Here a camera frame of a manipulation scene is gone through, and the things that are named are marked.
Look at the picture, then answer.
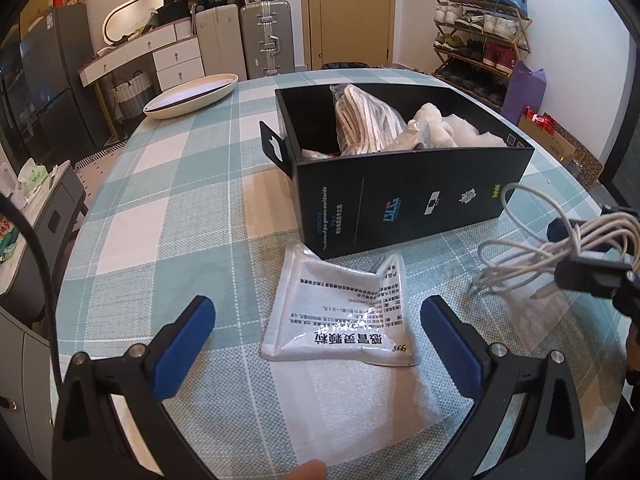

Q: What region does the white cable bundle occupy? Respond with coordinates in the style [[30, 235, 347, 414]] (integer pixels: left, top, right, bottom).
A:
[[472, 182, 640, 304]]

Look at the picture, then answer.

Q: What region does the white printed medicine sachet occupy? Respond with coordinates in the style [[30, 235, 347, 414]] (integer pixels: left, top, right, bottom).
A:
[[260, 243, 418, 367]]

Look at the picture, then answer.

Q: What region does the striped cord bundle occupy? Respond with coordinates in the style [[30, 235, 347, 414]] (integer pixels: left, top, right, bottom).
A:
[[328, 82, 411, 157]]

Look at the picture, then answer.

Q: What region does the red white balloon glue packet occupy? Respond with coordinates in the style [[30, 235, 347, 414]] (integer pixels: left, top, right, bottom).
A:
[[302, 148, 338, 160]]

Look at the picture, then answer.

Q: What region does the fingertip at bottom edge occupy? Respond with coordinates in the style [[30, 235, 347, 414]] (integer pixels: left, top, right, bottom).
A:
[[284, 460, 328, 480]]

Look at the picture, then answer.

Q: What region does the brown cardboard box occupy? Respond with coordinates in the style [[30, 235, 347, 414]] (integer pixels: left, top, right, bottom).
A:
[[518, 107, 603, 191]]

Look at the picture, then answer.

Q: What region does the grey side cabinet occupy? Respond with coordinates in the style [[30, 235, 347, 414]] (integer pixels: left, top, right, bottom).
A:
[[1, 162, 86, 479]]

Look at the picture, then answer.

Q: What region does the purple bag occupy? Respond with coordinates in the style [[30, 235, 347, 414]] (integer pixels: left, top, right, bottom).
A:
[[501, 61, 547, 126]]

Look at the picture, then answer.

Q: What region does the checked teal white tablecloth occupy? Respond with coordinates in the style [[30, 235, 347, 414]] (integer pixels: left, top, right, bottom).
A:
[[56, 70, 629, 479]]

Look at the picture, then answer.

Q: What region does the black cardboard box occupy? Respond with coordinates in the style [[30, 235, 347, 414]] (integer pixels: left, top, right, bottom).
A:
[[260, 84, 534, 259]]

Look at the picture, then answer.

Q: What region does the wooden shoe rack with shoes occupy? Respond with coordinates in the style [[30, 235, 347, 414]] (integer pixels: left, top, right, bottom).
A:
[[433, 0, 532, 110]]

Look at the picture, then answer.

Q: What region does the black basket on floor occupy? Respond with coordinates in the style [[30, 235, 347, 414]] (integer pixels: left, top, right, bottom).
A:
[[321, 62, 370, 70]]

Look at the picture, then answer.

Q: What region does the striped laundry basket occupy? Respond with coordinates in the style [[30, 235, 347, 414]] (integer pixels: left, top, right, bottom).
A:
[[112, 70, 156, 119]]

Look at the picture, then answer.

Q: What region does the cream oval tray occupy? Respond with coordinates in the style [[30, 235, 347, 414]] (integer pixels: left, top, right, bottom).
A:
[[143, 74, 239, 120]]

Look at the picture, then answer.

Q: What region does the wooden door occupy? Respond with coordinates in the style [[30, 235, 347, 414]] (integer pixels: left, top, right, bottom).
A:
[[302, 0, 396, 70]]

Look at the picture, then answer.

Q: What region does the dark refrigerator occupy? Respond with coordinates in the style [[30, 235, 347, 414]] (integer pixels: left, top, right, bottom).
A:
[[20, 3, 111, 164]]

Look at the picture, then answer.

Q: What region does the white drawer desk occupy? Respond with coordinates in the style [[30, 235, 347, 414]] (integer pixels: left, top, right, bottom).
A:
[[78, 18, 205, 92]]

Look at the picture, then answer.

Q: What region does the silver suitcase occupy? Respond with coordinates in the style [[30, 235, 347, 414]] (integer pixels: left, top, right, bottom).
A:
[[241, 0, 295, 79]]

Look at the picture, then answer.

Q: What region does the beige suitcase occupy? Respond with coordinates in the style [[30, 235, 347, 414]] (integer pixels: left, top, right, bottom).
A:
[[195, 4, 247, 81]]

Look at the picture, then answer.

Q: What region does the oval white mirror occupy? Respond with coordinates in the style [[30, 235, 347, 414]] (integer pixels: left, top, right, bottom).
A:
[[102, 0, 164, 47]]

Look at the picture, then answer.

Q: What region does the black cable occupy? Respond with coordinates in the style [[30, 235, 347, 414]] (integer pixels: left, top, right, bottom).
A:
[[0, 192, 64, 396]]

